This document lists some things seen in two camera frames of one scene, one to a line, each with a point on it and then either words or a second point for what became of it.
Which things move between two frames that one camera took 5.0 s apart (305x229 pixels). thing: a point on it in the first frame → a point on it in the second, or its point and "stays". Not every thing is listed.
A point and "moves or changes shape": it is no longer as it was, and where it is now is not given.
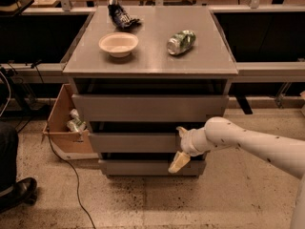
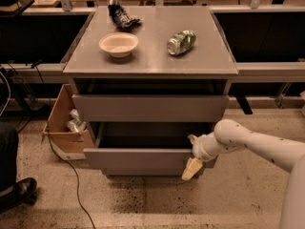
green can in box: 75,125 stays
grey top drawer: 108,107 stays
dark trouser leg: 9,157 stays
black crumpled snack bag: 120,17 stays
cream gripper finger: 179,160 → 193,165
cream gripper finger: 182,131 → 193,138
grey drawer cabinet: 140,73 stays
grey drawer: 136,141 moves or changes shape
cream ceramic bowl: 118,44 stays
